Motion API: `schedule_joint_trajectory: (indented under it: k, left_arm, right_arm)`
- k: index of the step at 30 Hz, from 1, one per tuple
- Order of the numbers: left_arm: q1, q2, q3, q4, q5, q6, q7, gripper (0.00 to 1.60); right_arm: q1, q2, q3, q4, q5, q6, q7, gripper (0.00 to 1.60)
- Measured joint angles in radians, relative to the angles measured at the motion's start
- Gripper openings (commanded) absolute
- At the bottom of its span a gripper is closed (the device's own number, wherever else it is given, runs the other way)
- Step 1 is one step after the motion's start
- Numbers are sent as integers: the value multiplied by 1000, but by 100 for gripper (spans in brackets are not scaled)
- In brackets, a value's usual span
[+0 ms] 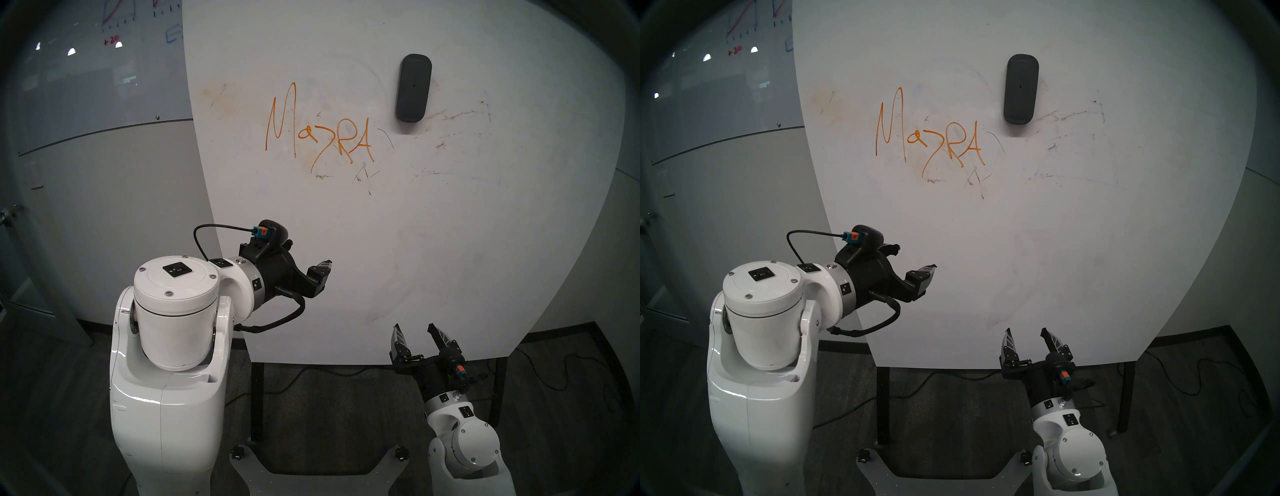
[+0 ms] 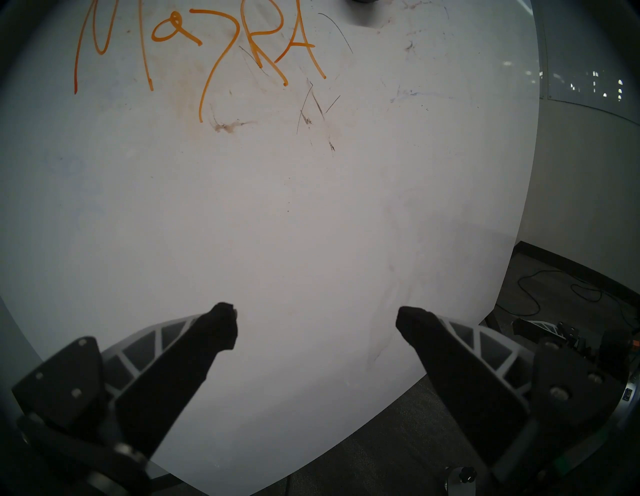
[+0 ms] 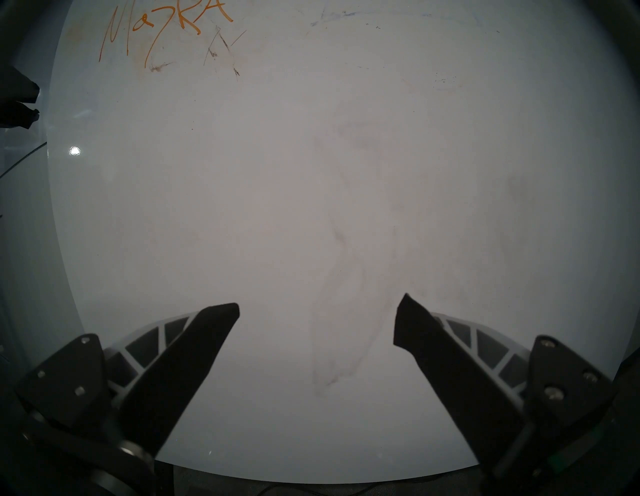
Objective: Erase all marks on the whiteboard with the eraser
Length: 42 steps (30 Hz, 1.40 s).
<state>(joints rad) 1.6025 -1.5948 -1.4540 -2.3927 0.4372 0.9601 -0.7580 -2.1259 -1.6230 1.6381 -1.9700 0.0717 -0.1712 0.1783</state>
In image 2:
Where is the white freestanding whiteboard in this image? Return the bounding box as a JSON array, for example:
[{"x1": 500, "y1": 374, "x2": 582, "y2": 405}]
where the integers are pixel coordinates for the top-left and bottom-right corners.
[{"x1": 0, "y1": 0, "x2": 542, "y2": 496}]

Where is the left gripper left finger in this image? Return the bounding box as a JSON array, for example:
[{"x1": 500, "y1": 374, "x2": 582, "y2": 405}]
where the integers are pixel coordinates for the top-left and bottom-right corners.
[{"x1": 11, "y1": 301, "x2": 239, "y2": 458}]

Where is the black wall baseboard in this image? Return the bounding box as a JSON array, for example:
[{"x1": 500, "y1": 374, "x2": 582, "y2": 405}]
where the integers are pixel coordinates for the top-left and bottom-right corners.
[{"x1": 514, "y1": 241, "x2": 640, "y2": 301}]

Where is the black floor cable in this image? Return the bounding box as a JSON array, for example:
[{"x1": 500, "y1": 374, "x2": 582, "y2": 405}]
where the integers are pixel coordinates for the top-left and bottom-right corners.
[{"x1": 516, "y1": 269, "x2": 607, "y2": 317}]

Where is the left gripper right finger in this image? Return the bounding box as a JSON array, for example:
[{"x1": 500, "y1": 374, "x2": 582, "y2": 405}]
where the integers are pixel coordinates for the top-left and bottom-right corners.
[{"x1": 395, "y1": 306, "x2": 624, "y2": 467}]

